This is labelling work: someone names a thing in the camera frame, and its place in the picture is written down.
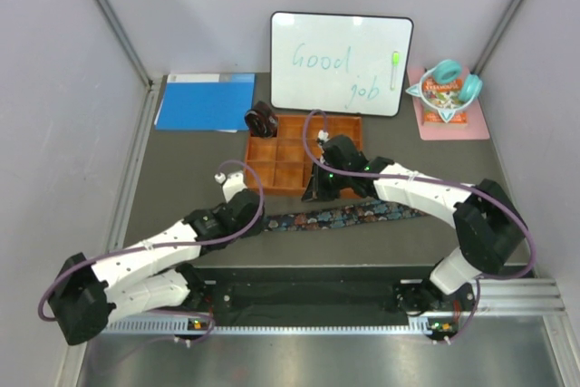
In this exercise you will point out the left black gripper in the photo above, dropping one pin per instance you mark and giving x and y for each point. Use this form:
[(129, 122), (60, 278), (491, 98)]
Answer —
[(256, 230)]

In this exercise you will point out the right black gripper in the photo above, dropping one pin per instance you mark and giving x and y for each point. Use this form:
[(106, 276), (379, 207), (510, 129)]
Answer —
[(316, 189)]

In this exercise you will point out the navy floral tie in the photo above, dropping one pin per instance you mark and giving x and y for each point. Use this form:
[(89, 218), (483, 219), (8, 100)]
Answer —
[(340, 217)]

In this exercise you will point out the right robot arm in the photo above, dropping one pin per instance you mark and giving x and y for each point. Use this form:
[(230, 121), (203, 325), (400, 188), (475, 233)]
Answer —
[(487, 225)]

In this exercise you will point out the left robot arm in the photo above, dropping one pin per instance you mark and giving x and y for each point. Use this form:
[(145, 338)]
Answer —
[(153, 274)]

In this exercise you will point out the orange compartment tray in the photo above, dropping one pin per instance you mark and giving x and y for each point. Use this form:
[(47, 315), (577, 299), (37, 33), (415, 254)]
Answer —
[(281, 162)]

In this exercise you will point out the rolled dark red tie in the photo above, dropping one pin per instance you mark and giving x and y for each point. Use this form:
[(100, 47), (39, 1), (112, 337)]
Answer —
[(261, 121)]

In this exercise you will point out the blue folder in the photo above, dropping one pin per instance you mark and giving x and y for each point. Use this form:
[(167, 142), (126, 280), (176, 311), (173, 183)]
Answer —
[(205, 102)]

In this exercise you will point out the white dry-erase board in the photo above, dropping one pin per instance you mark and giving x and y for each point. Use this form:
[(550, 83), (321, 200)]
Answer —
[(338, 63)]

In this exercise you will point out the orange book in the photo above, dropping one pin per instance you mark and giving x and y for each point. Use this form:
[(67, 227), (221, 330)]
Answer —
[(442, 105)]

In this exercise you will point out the green marker pen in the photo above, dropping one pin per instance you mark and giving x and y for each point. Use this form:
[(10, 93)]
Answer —
[(395, 60)]

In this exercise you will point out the pink mat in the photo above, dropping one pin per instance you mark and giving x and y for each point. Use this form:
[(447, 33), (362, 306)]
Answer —
[(475, 130)]

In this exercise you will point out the teal cat-ear headphones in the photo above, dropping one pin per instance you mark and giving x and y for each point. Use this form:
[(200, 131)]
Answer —
[(447, 71)]

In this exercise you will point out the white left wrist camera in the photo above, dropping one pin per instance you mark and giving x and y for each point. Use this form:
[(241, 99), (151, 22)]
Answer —
[(230, 184)]

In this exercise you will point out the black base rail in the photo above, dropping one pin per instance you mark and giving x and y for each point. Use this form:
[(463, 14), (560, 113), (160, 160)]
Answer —
[(319, 296)]

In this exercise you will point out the grey cable duct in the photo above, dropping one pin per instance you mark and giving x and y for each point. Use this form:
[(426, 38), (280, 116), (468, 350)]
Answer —
[(188, 325)]

